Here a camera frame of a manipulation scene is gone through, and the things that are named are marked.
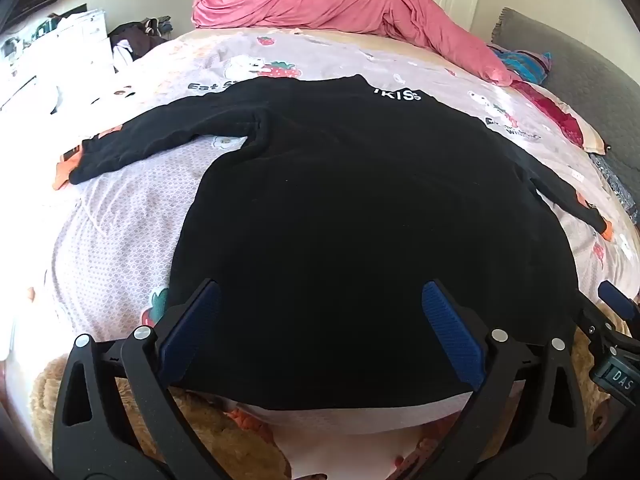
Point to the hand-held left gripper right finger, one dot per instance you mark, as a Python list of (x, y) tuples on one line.
[(452, 332)]

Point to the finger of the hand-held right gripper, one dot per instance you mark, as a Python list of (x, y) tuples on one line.
[(617, 300)]

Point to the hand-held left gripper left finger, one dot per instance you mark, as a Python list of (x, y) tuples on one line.
[(192, 322)]

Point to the black sweater with orange cuffs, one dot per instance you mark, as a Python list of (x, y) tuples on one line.
[(350, 235)]

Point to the pile of dark clothes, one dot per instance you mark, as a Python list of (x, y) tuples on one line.
[(135, 35)]

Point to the strawberry printed bed sheet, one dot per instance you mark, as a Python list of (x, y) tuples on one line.
[(150, 240)]

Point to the red patterned pillow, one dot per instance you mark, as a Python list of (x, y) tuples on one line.
[(555, 110)]

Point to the grey padded headboard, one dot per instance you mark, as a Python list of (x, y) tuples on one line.
[(590, 75)]

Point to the blue striped cloth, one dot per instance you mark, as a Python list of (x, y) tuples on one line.
[(525, 62)]

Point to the white dresser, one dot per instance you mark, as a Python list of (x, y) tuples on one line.
[(80, 35)]

